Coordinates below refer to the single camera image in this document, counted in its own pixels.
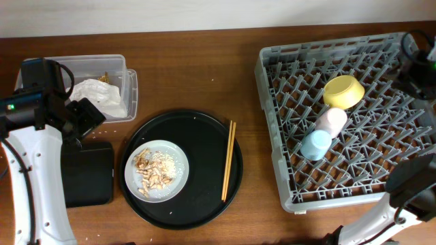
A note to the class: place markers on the food scraps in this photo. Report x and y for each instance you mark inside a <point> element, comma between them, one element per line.
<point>157,169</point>

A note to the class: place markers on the gold foil wrapper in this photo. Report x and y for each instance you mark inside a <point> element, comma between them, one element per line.
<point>104,78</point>

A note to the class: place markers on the round black serving tray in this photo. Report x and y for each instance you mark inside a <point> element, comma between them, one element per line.
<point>204,140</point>

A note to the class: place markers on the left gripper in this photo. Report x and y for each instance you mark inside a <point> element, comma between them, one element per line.
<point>90,116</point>

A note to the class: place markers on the grey dishwasher rack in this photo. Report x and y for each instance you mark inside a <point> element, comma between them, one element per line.
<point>386,127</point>

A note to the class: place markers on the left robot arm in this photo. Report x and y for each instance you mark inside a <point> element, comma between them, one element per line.
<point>34,160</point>

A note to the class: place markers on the blue cup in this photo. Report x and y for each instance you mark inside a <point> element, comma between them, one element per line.
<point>315,145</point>

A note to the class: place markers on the clear plastic waste bin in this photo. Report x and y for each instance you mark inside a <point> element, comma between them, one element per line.
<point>86,67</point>

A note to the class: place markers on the wooden chopstick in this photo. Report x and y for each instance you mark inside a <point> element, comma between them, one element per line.
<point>230,159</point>
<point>226,161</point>

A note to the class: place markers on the grey plate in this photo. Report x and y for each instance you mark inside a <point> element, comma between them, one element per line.
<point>133,179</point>

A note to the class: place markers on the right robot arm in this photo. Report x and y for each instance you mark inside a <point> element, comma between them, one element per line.
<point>410,190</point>

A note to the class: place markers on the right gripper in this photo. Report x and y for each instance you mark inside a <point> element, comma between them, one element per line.
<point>407,76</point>

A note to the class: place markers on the pink cup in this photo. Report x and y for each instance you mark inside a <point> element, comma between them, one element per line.
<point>332,121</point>

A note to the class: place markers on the black rectangular tray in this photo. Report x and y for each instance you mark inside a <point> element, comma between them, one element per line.
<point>87,174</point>

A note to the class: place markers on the white napkin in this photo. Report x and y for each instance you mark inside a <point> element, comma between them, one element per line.
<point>105,97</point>

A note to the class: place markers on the yellow bowl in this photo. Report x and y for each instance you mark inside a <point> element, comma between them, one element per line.
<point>343,92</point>

